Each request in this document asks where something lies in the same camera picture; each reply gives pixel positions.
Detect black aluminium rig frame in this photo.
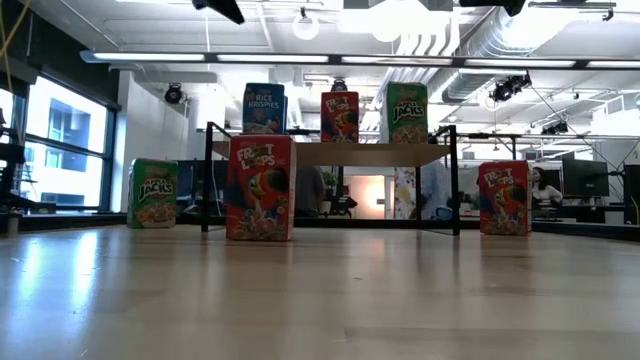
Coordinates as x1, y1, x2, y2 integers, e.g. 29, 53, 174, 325
0, 212, 640, 244

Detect green plant in white pot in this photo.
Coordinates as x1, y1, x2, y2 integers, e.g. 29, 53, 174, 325
318, 169, 342, 216

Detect black ceiling track lights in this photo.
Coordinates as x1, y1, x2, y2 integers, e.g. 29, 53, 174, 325
488, 73, 533, 104
541, 119, 570, 136

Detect person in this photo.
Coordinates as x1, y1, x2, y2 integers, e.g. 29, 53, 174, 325
530, 166, 565, 206
420, 159, 453, 221
294, 166, 327, 219

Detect dark background monitor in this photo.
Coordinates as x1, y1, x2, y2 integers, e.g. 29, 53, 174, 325
175, 158, 229, 207

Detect black desk equipment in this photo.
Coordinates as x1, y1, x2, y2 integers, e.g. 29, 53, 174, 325
0, 107, 56, 236

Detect black computer monitor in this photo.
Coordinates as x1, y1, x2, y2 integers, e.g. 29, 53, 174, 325
623, 163, 640, 225
562, 158, 611, 199

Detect round white pendant lamp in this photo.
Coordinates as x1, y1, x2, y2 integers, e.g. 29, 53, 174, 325
292, 7, 321, 42

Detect large office window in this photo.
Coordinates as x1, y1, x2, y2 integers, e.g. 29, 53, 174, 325
0, 74, 121, 214

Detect long ceiling light strip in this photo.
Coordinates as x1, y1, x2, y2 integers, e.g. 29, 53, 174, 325
79, 48, 640, 72

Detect blue Rice Krispies cereal box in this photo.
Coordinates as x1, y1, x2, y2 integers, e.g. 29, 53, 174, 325
242, 82, 289, 136

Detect wooden shelf with black legs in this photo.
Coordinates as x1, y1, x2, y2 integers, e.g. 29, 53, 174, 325
201, 121, 461, 237

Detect red Froot Loops cereal box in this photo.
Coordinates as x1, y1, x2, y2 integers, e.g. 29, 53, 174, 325
224, 134, 298, 243
478, 159, 533, 237
320, 90, 361, 145

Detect black ceiling spotlight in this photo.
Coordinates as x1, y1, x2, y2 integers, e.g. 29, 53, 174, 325
163, 83, 184, 106

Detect green Apple Jacks cereal box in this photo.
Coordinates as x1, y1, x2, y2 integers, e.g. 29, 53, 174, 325
379, 81, 430, 146
126, 158, 180, 230

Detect colourful printed banner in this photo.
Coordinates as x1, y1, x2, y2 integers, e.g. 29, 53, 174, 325
393, 167, 417, 220

